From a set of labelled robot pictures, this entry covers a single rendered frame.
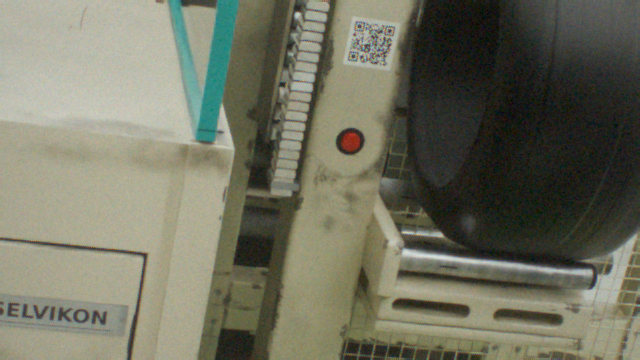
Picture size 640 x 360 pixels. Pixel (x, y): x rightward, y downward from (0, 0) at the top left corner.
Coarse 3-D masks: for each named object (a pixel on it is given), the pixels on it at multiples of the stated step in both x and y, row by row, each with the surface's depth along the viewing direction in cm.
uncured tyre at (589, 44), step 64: (448, 0) 222; (512, 0) 175; (576, 0) 171; (448, 64) 227; (512, 64) 173; (576, 64) 170; (448, 128) 226; (512, 128) 174; (576, 128) 172; (448, 192) 192; (512, 192) 178; (576, 192) 178; (576, 256) 195
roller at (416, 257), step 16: (416, 256) 192; (432, 256) 193; (448, 256) 193; (464, 256) 194; (480, 256) 195; (496, 256) 196; (512, 256) 197; (528, 256) 198; (432, 272) 194; (448, 272) 194; (464, 272) 194; (480, 272) 195; (496, 272) 195; (512, 272) 196; (528, 272) 196; (544, 272) 197; (560, 272) 197; (576, 272) 198; (592, 272) 199; (576, 288) 200
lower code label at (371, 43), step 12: (360, 24) 184; (372, 24) 184; (384, 24) 185; (396, 24) 185; (348, 36) 184; (360, 36) 185; (372, 36) 185; (384, 36) 185; (396, 36) 186; (348, 48) 185; (360, 48) 185; (372, 48) 186; (384, 48) 186; (348, 60) 186; (360, 60) 186; (372, 60) 187; (384, 60) 187
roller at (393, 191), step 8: (384, 184) 218; (392, 184) 219; (400, 184) 219; (408, 184) 219; (384, 192) 218; (392, 192) 218; (400, 192) 219; (408, 192) 219; (384, 200) 219; (392, 200) 219; (400, 200) 219; (408, 200) 219; (416, 200) 219
